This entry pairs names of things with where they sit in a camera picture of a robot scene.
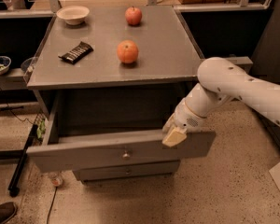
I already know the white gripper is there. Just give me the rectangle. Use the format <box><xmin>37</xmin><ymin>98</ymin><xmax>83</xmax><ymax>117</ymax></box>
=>
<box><xmin>162</xmin><ymin>99</ymin><xmax>204</xmax><ymax>147</ymax></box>

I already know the grey top drawer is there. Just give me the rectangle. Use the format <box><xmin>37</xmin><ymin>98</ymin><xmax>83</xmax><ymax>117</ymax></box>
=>
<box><xmin>28</xmin><ymin>88</ymin><xmax>216</xmax><ymax>173</ymax></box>

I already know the grey drawer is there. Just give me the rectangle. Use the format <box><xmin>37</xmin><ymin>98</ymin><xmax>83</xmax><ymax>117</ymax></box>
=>
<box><xmin>28</xmin><ymin>88</ymin><xmax>216</xmax><ymax>173</ymax></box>
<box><xmin>73</xmin><ymin>161</ymin><xmax>180</xmax><ymax>182</ymax></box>

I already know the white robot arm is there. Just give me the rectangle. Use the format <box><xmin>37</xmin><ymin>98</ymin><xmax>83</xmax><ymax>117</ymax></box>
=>
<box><xmin>162</xmin><ymin>57</ymin><xmax>280</xmax><ymax>147</ymax></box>

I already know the grey drawer cabinet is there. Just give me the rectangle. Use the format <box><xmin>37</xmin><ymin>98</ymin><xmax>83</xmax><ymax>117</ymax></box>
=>
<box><xmin>23</xmin><ymin>5</ymin><xmax>211</xmax><ymax>183</ymax></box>

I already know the grey bottom drawer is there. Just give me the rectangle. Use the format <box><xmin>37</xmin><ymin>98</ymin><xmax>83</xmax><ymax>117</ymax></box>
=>
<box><xmin>73</xmin><ymin>161</ymin><xmax>180</xmax><ymax>182</ymax></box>

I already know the orange fruit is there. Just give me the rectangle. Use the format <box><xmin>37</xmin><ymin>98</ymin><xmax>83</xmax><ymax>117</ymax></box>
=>
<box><xmin>117</xmin><ymin>40</ymin><xmax>139</xmax><ymax>63</ymax></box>

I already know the grey side shelf bar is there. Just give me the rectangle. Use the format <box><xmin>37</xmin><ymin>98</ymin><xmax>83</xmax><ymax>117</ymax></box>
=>
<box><xmin>228</xmin><ymin>56</ymin><xmax>253</xmax><ymax>73</ymax></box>

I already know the dark chocolate bar wrapper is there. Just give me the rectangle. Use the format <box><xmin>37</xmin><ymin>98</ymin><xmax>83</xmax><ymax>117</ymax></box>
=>
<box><xmin>60</xmin><ymin>42</ymin><xmax>93</xmax><ymax>64</ymax></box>

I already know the red apple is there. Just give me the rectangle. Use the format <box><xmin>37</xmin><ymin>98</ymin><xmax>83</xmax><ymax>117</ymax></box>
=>
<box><xmin>125</xmin><ymin>7</ymin><xmax>142</xmax><ymax>26</ymax></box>

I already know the clear plastic bottle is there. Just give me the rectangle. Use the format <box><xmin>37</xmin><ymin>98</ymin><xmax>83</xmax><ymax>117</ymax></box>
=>
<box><xmin>48</xmin><ymin>172</ymin><xmax>63</xmax><ymax>187</ymax></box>

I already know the green snack bag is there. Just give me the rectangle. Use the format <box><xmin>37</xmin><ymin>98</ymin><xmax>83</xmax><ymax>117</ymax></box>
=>
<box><xmin>36</xmin><ymin>119</ymin><xmax>46</xmax><ymax>140</ymax></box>

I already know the white empty bowl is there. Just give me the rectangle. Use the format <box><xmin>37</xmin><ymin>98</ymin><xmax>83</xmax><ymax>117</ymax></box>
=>
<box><xmin>57</xmin><ymin>6</ymin><xmax>90</xmax><ymax>25</ymax></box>

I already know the clear plastic cup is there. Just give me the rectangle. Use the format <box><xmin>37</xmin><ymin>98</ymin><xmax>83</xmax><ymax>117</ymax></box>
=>
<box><xmin>21</xmin><ymin>57</ymin><xmax>38</xmax><ymax>74</ymax></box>

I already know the black stand leg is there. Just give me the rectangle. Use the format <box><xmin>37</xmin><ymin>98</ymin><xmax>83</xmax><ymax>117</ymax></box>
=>
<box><xmin>8</xmin><ymin>124</ymin><xmax>37</xmax><ymax>197</ymax></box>

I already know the blue patterned bowl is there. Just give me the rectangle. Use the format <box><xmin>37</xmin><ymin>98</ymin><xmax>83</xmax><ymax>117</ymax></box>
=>
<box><xmin>0</xmin><ymin>56</ymin><xmax>11</xmax><ymax>76</ymax></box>

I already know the dark shoe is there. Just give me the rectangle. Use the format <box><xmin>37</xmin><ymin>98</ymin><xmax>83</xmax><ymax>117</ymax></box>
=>
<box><xmin>0</xmin><ymin>202</ymin><xmax>18</xmax><ymax>224</ymax></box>

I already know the black cable on floor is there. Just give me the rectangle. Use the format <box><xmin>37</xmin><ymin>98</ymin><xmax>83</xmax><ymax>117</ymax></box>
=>
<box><xmin>46</xmin><ymin>186</ymin><xmax>59</xmax><ymax>224</ymax></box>

